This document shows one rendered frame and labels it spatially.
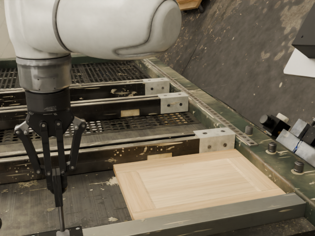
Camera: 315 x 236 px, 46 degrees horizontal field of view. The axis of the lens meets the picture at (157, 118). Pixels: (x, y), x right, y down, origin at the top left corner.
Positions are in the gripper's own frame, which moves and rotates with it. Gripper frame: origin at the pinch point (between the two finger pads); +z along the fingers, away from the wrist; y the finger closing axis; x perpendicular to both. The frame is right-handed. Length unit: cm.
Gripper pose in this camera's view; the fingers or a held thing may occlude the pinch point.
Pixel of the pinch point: (57, 187)
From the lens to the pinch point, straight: 76.4
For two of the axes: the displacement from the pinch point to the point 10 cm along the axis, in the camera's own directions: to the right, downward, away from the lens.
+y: 9.6, -1.0, 2.7
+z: 0.0, 9.4, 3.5
